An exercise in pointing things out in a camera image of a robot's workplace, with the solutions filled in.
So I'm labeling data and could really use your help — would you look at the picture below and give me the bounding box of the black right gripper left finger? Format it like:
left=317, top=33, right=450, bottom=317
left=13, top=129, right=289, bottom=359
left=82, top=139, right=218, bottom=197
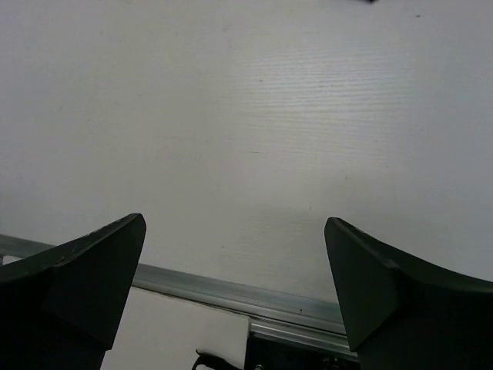
left=1, top=214, right=146, bottom=369

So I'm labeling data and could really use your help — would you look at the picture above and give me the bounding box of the white front cover panel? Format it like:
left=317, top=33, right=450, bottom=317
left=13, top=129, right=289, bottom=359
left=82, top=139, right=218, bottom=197
left=0, top=254, right=251, bottom=370

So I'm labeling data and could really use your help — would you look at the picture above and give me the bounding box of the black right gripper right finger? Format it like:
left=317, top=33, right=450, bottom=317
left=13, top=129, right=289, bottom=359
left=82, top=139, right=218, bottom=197
left=324, top=217, right=492, bottom=369

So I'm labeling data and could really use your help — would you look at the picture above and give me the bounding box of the aluminium table edge rail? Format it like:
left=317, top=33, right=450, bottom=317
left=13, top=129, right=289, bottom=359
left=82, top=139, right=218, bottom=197
left=1, top=236, right=360, bottom=369

